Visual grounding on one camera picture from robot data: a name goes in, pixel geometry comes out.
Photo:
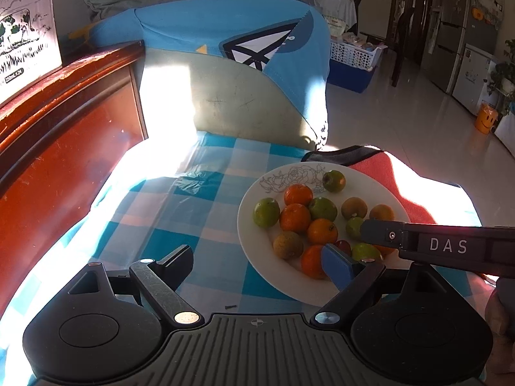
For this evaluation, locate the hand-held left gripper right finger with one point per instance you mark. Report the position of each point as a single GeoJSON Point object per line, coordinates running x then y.
{"type": "Point", "coordinates": [338, 267]}

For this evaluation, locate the red-brown wooden headboard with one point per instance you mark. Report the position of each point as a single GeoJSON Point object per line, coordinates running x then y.
{"type": "Point", "coordinates": [80, 148]}

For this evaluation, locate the red cherry tomato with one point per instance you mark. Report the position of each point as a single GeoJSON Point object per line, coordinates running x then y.
{"type": "Point", "coordinates": [342, 245]}

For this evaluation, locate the yellow smiley bucket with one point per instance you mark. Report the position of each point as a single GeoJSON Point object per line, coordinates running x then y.
{"type": "Point", "coordinates": [486, 120]}

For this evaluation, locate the white printed cardboard box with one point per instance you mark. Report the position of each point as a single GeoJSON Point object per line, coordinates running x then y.
{"type": "Point", "coordinates": [24, 40]}

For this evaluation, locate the person's right hand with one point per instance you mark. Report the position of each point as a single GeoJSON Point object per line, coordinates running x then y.
{"type": "Point", "coordinates": [497, 321]}

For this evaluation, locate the white plate with line drawings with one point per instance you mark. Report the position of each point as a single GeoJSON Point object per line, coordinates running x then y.
{"type": "Point", "coordinates": [254, 235]}

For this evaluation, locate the blue storage bin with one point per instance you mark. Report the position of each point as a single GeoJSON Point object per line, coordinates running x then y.
{"type": "Point", "coordinates": [350, 78]}

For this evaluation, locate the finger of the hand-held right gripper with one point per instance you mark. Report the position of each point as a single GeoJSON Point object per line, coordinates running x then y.
{"type": "Point", "coordinates": [382, 233]}

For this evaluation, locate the green potted plant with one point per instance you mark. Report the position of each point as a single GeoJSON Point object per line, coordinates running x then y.
{"type": "Point", "coordinates": [505, 72]}

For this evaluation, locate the brown-green mandarin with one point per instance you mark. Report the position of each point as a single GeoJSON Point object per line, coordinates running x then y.
{"type": "Point", "coordinates": [288, 244]}

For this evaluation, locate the white freezer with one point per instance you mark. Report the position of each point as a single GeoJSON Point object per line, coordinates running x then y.
{"type": "Point", "coordinates": [472, 80]}

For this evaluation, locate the dark wooden chair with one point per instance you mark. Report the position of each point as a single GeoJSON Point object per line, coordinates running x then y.
{"type": "Point", "coordinates": [404, 48]}

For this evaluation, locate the blue shirt on chair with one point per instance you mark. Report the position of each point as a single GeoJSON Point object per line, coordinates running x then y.
{"type": "Point", "coordinates": [201, 24]}

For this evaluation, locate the green jujube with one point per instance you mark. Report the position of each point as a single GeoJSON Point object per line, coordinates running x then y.
{"type": "Point", "coordinates": [366, 252]}
{"type": "Point", "coordinates": [266, 212]}
{"type": "Point", "coordinates": [322, 208]}
{"type": "Point", "coordinates": [353, 228]}
{"type": "Point", "coordinates": [334, 181]}

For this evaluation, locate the grey refrigerator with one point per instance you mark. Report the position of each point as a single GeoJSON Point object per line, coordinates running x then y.
{"type": "Point", "coordinates": [450, 28]}

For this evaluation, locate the white cloth covered table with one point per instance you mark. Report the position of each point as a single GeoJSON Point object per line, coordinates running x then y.
{"type": "Point", "coordinates": [334, 4]}

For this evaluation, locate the blue checked tablecloth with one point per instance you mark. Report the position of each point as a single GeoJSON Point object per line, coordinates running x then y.
{"type": "Point", "coordinates": [181, 209]}

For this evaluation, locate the white plastic basket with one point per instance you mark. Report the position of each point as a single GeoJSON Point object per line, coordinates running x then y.
{"type": "Point", "coordinates": [350, 54]}

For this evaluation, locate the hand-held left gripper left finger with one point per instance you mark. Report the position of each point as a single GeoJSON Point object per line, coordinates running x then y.
{"type": "Point", "coordinates": [181, 261]}

